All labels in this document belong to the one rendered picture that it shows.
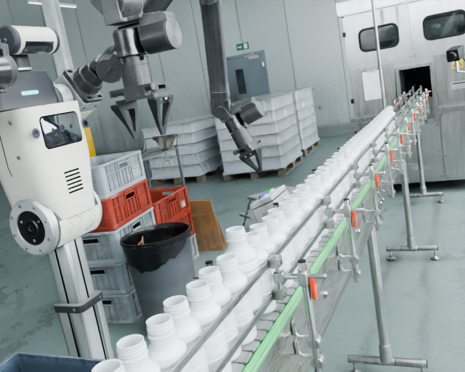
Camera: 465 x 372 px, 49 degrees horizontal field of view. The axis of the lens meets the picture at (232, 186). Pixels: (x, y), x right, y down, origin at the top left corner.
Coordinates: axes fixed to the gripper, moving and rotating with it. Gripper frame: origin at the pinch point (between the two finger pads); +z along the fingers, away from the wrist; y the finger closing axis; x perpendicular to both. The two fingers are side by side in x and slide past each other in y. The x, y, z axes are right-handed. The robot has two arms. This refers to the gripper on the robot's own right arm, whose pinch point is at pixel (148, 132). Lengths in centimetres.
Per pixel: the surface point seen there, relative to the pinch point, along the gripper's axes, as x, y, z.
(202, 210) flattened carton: 307, -160, 98
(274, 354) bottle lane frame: -4.8, 20.2, 44.3
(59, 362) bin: -9, -29, 46
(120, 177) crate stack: 197, -158, 41
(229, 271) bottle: -8.6, 16.2, 25.9
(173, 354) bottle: -32.0, 17.2, 28.1
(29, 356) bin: -9, -38, 45
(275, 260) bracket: 3.9, 20.3, 29.0
